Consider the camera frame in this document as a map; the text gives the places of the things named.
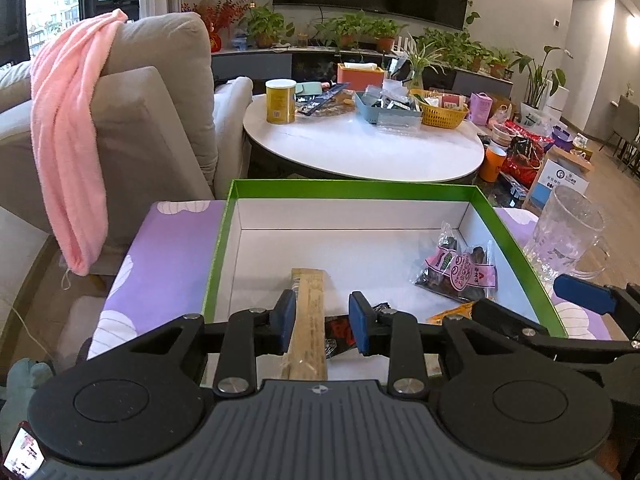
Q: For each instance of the pink towel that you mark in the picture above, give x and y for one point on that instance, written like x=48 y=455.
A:
x=63 y=76

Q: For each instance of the orange cup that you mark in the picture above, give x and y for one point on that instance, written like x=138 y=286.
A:
x=489 y=170

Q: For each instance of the clear glass mug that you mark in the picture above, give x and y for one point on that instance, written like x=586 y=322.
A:
x=569 y=227

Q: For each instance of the grey blue plastic tray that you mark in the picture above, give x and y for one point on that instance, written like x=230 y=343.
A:
x=384 y=116

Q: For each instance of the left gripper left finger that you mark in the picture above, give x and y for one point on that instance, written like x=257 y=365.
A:
x=246 y=335

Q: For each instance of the pink small box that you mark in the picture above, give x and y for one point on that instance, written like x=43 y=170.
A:
x=479 y=108

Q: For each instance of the yellow woven basket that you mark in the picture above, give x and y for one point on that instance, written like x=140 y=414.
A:
x=440 y=110

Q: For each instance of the red flower vase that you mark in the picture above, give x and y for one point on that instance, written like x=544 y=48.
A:
x=218 y=15

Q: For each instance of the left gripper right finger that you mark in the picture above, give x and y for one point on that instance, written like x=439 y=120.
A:
x=395 y=335

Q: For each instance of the green white cardboard box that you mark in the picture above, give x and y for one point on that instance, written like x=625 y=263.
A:
x=366 y=236

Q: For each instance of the blue white cardboard box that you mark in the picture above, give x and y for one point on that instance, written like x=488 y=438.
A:
x=557 y=168

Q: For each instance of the orange snack package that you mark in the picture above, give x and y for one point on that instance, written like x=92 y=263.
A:
x=462 y=311

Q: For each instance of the purple floral tablecloth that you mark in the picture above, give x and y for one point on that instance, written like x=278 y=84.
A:
x=166 y=272

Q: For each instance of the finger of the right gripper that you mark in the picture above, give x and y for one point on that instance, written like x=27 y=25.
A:
x=622 y=303
x=514 y=326

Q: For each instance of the orange tissue box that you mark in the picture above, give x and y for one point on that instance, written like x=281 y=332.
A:
x=360 y=75

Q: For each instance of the tan snack bar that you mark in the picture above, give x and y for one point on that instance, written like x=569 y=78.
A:
x=306 y=356

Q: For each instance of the white round coffee table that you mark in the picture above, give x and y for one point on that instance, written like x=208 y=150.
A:
x=346 y=146

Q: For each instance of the beige armchair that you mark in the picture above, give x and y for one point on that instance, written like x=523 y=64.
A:
x=164 y=131

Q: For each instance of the yellow tin can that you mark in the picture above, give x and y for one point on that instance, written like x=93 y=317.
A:
x=280 y=101

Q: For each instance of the pink purple snack packet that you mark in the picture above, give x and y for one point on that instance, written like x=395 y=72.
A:
x=461 y=274

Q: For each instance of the large leafy floor plant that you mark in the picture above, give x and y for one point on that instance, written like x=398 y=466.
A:
x=538 y=75

